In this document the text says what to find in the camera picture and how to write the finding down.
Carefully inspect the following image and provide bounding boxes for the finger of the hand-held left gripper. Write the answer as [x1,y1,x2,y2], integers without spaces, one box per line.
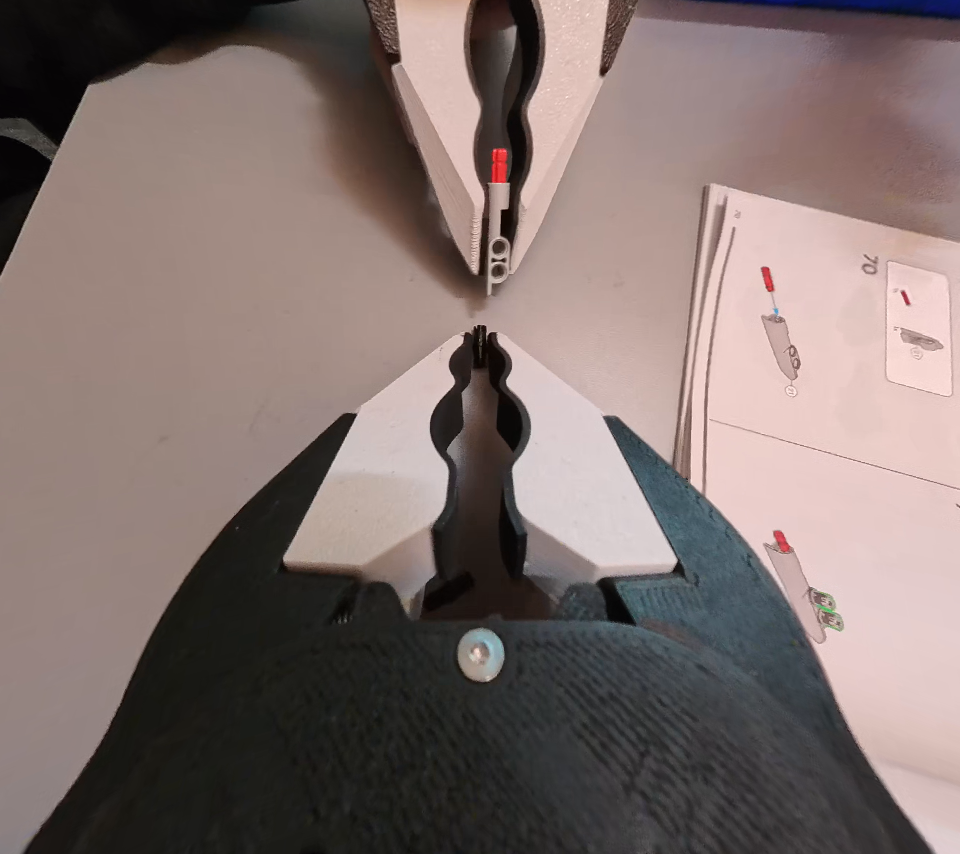
[507,0,625,274]
[381,0,483,276]

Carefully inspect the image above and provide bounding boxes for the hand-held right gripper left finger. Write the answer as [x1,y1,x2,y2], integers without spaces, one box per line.
[282,334,481,620]

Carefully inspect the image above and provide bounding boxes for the building instruction booklet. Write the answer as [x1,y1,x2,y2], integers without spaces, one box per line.
[672,183,960,854]

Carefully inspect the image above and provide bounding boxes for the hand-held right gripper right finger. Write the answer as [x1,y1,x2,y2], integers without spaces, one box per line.
[486,334,681,602]

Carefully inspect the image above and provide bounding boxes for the grey desk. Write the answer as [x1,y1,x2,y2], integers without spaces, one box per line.
[0,0,960,854]

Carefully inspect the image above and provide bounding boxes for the grey toy brick beam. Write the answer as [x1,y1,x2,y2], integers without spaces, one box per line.
[482,181,516,297]

